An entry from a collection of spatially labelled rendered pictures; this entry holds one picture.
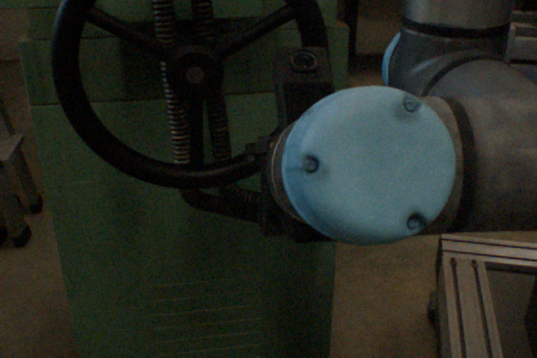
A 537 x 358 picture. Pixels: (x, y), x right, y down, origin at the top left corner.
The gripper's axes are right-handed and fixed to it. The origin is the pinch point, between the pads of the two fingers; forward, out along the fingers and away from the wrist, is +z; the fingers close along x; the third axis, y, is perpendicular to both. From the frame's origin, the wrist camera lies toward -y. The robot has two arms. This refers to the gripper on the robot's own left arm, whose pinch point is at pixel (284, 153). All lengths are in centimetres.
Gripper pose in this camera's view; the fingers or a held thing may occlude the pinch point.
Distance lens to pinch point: 61.8
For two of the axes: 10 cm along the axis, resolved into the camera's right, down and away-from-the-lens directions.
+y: 0.2, 10.0, -0.3
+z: -0.9, 0.3, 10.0
